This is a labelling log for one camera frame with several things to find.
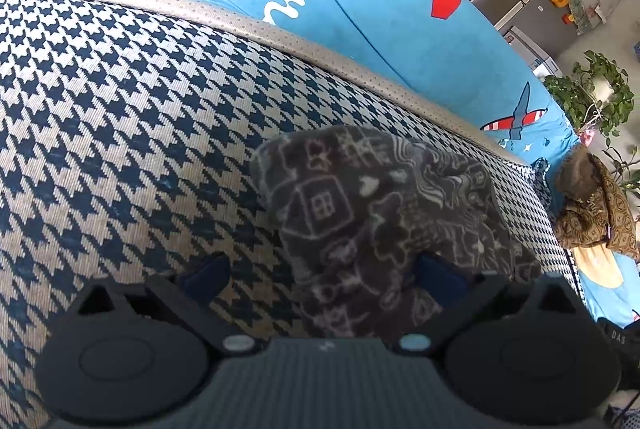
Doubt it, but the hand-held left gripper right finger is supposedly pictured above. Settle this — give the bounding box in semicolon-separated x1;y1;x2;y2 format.
397;253;576;355

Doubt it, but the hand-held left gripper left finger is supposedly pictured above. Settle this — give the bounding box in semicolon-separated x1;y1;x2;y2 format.
70;253;261;357

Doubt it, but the brown patterned cloth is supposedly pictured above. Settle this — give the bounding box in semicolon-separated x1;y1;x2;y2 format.
555;145;640;262

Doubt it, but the white storage box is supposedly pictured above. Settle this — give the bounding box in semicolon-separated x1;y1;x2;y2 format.
502;25;563;77

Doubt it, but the green potted plant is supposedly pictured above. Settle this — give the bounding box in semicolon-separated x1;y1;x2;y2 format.
542;50;640;195

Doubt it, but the grey doodle-print fleece jacket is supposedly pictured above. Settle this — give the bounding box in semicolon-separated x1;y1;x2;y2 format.
250;125;543;340

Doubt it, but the houndstooth seat mat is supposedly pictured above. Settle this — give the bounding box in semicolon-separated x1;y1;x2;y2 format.
0;0;588;429

